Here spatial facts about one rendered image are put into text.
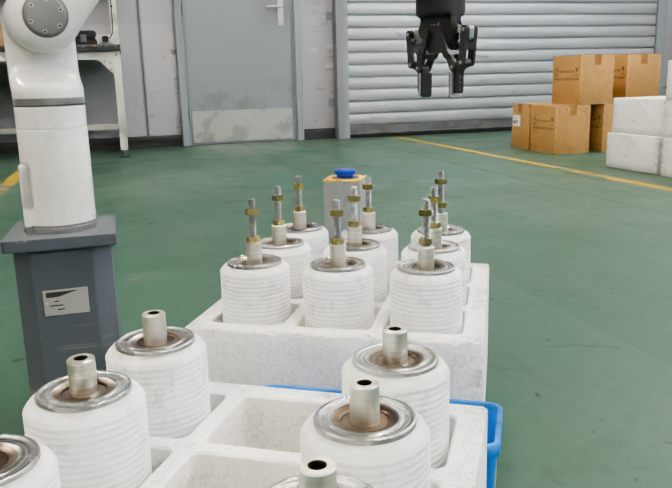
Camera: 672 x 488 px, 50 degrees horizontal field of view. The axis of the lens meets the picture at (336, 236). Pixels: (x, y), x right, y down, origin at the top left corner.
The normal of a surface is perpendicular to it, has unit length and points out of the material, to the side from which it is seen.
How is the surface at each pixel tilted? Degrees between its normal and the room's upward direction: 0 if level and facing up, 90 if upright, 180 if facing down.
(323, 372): 90
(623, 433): 0
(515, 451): 0
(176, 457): 0
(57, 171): 90
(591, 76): 90
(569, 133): 90
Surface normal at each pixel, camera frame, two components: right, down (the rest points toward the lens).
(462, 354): -0.22, 0.22
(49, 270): 0.31, 0.19
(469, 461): -0.03, -0.98
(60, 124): 0.56, 0.16
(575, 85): -0.95, 0.09
